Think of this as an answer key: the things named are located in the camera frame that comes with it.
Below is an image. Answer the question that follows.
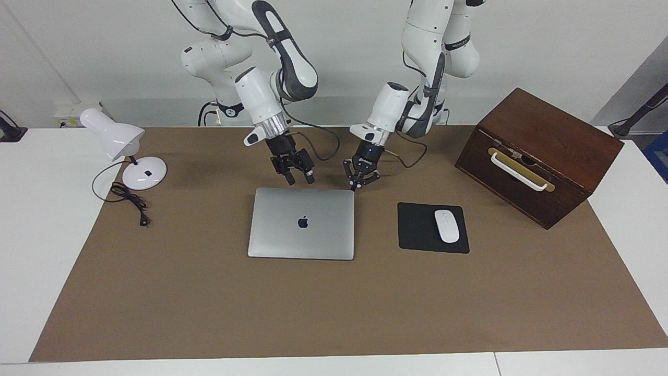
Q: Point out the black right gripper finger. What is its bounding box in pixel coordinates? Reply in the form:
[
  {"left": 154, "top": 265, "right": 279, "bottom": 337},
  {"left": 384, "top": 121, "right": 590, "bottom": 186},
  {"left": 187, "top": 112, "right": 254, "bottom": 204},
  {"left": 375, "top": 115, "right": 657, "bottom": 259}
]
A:
[
  {"left": 271, "top": 156, "right": 296, "bottom": 186},
  {"left": 294, "top": 148, "right": 316, "bottom": 185}
]

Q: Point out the silver laptop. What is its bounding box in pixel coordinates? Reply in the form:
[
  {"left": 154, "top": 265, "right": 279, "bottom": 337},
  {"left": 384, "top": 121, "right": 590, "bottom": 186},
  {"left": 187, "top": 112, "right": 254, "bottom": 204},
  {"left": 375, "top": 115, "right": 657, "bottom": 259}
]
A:
[{"left": 248, "top": 187, "right": 355, "bottom": 261}]

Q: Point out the black mouse pad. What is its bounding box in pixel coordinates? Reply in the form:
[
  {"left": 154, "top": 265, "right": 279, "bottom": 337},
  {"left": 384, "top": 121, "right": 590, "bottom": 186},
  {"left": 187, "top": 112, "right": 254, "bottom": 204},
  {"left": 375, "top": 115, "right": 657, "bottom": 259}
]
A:
[{"left": 397, "top": 202, "right": 470, "bottom": 254}]

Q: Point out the white computer mouse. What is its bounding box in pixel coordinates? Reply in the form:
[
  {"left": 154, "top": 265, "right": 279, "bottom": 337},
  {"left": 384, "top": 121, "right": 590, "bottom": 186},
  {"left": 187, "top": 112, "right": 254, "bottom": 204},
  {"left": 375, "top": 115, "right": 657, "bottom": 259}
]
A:
[{"left": 434, "top": 209, "right": 460, "bottom": 244}]

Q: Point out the brown table mat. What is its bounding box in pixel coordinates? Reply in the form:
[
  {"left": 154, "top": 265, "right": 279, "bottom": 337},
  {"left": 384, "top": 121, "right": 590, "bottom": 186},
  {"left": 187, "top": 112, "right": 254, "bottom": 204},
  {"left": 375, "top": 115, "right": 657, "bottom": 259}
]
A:
[{"left": 29, "top": 125, "right": 668, "bottom": 362}]

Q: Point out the white desk lamp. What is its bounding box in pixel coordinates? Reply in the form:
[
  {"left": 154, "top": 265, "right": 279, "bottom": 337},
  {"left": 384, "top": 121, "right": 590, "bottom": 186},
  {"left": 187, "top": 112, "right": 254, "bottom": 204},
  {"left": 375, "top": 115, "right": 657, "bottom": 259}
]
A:
[{"left": 79, "top": 108, "right": 168, "bottom": 191}]

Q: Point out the dark brown wooden box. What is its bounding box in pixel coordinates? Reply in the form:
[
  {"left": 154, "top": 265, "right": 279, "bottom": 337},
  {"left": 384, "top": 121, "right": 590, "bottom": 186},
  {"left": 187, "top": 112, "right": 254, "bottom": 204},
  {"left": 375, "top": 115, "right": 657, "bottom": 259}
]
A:
[{"left": 455, "top": 87, "right": 625, "bottom": 230}]

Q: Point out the black tripod stand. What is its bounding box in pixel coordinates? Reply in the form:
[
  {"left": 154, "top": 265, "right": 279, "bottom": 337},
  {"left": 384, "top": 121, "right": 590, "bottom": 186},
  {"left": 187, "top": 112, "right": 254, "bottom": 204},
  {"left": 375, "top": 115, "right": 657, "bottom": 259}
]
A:
[{"left": 610, "top": 83, "right": 668, "bottom": 139}]

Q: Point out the black stand base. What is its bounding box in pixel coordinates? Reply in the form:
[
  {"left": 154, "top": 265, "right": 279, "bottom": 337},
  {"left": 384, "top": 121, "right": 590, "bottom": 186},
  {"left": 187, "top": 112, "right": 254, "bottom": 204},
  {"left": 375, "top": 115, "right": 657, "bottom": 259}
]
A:
[{"left": 0, "top": 110, "right": 28, "bottom": 143}]

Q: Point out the blue crate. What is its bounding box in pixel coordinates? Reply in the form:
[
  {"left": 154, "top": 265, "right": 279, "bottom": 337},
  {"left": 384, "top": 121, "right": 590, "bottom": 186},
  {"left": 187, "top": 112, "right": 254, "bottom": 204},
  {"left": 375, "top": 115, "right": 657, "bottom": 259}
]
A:
[{"left": 643, "top": 131, "right": 668, "bottom": 184}]

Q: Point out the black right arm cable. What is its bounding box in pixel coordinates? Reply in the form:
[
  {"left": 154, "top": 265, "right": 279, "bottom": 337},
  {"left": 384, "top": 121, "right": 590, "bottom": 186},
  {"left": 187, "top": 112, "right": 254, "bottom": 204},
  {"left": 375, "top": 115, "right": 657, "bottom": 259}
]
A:
[{"left": 171, "top": 0, "right": 341, "bottom": 162}]

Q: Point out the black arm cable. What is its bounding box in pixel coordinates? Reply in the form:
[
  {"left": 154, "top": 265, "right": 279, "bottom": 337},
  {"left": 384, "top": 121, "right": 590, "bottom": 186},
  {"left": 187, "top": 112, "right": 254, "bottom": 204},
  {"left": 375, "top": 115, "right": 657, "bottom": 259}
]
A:
[
  {"left": 171, "top": 0, "right": 341, "bottom": 162},
  {"left": 385, "top": 52, "right": 435, "bottom": 169}
]

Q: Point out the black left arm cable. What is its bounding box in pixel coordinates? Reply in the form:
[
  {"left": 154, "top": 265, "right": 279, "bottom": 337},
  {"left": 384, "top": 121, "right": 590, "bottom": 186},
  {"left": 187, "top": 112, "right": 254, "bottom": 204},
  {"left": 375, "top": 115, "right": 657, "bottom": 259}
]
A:
[{"left": 385, "top": 52, "right": 435, "bottom": 169}]

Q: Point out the white box handle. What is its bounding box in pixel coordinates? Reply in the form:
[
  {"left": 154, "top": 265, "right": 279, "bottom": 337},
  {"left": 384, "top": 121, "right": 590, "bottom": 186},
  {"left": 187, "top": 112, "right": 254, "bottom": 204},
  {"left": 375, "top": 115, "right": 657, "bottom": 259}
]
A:
[{"left": 491, "top": 152, "right": 550, "bottom": 192}]

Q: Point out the black lamp power cable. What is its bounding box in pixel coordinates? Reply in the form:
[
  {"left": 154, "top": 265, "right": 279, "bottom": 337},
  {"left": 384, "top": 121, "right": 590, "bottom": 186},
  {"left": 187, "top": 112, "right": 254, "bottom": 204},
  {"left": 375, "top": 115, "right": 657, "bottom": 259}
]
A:
[{"left": 92, "top": 161, "right": 152, "bottom": 227}]

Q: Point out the white wall socket strip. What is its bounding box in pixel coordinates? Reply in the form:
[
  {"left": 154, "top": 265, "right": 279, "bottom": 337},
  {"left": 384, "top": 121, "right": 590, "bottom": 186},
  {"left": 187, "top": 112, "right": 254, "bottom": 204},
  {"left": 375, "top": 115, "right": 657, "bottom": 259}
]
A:
[{"left": 54, "top": 102, "right": 102, "bottom": 128}]

